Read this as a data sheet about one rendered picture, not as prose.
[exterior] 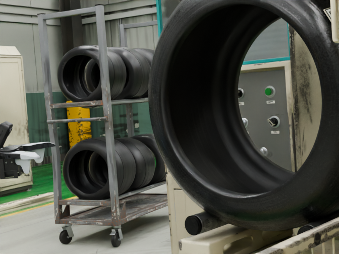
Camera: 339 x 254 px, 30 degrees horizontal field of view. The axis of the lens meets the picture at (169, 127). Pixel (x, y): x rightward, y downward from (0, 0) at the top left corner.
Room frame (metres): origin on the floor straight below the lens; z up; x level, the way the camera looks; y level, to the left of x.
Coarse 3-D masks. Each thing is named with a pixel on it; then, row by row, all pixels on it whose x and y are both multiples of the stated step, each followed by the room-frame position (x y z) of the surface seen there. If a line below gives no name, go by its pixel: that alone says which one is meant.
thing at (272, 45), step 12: (156, 0) 2.35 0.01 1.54; (168, 0) 2.32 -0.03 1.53; (180, 0) 2.28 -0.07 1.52; (168, 12) 2.32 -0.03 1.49; (276, 24) 2.03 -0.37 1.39; (264, 36) 2.06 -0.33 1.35; (276, 36) 2.03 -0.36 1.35; (288, 36) 2.00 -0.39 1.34; (252, 48) 2.09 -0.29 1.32; (264, 48) 2.06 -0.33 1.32; (276, 48) 2.04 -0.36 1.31; (288, 48) 2.01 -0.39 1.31; (252, 60) 2.09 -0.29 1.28; (264, 60) 2.06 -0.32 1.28; (276, 60) 2.03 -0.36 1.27
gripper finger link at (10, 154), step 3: (3, 153) 1.74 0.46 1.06; (6, 153) 1.73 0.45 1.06; (9, 153) 1.73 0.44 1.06; (12, 153) 1.72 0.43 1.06; (15, 153) 1.72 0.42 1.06; (6, 156) 1.73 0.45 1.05; (9, 156) 1.72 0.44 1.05; (12, 156) 1.72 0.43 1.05; (15, 156) 1.72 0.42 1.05; (18, 156) 1.71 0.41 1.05
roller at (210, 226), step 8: (192, 216) 1.37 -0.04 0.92; (200, 216) 1.38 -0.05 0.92; (208, 216) 1.39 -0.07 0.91; (192, 224) 1.37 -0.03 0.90; (200, 224) 1.36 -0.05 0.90; (208, 224) 1.38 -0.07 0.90; (216, 224) 1.41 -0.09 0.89; (224, 224) 1.44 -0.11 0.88; (192, 232) 1.37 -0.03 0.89; (200, 232) 1.37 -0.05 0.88
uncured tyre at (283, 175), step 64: (192, 0) 1.34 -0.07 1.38; (256, 0) 1.23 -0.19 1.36; (320, 0) 1.17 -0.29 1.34; (192, 64) 1.57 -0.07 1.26; (320, 64) 1.15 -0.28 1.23; (192, 128) 1.57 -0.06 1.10; (320, 128) 1.15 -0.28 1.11; (192, 192) 1.37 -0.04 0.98; (256, 192) 1.53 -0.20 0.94; (320, 192) 1.18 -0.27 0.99
